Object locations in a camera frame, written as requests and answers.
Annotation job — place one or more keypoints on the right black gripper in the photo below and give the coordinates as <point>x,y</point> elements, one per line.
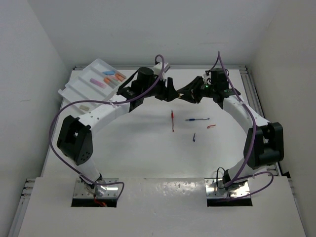
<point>193,88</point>

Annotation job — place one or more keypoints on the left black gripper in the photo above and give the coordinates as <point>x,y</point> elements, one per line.
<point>167,94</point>

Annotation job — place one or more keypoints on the red pen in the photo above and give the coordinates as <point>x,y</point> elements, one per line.
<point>172,120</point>

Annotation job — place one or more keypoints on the orange capped white highlighter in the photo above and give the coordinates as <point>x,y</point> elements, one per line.
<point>111,81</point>

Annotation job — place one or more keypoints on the blue highlighter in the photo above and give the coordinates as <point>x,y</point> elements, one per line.
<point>110,73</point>

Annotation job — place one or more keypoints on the purple pink highlighter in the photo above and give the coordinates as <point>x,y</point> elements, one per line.
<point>97,83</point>

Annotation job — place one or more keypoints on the white eraser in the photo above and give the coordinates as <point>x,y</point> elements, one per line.
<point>85,108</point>

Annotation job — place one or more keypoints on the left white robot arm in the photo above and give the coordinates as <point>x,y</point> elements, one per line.
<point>75,139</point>

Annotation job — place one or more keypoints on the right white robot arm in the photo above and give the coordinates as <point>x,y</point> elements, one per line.
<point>264,143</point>

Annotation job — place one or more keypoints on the blue pen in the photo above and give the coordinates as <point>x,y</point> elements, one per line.
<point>196,119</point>

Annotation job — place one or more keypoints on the white compartment tray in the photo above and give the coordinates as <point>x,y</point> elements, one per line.
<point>80,88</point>

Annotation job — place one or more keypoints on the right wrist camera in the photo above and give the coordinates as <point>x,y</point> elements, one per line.
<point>206,76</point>

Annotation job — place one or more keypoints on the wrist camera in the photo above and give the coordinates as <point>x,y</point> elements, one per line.
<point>159,67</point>
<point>206,76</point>

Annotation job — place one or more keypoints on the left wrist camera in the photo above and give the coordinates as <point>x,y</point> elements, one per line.
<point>159,67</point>

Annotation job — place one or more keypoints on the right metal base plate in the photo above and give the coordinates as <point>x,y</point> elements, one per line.
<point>215,189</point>

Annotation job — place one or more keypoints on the metal base plate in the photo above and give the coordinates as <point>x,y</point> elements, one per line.
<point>215,189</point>
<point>83,191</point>

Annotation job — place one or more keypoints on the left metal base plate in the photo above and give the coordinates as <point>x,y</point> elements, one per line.
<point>83,191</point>

